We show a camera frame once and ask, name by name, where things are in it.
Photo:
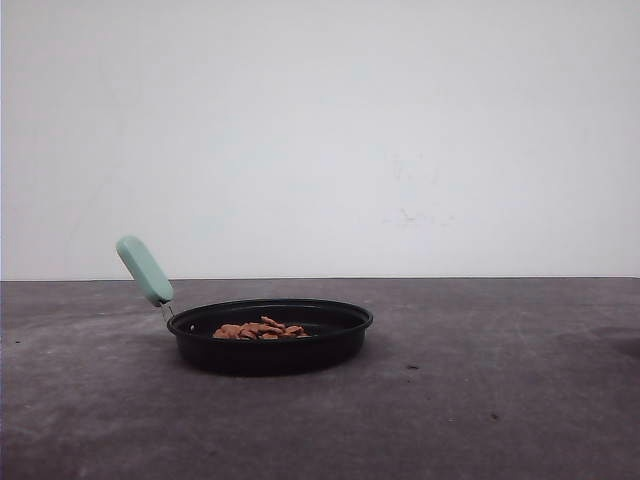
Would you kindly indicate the brown beef cube pile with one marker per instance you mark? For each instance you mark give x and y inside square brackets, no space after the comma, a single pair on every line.
[265,328]

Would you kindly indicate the black frying pan green handle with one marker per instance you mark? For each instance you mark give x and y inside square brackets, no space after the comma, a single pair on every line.
[336,329]

